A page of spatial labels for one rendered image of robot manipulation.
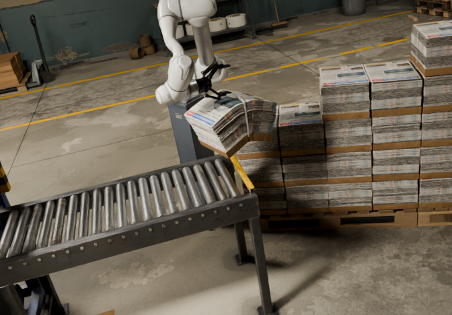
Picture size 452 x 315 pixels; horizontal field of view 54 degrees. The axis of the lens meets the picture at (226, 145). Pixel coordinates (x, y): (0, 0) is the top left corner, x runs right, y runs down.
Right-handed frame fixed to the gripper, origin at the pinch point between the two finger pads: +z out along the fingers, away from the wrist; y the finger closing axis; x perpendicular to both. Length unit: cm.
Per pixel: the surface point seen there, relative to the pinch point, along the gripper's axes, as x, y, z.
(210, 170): -4, 51, -15
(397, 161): 36, 71, 100
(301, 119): -9, 43, 60
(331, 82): 6, 18, 72
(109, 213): -6, 56, -74
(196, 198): 15, 52, -35
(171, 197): 5, 53, -44
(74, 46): -700, 100, 111
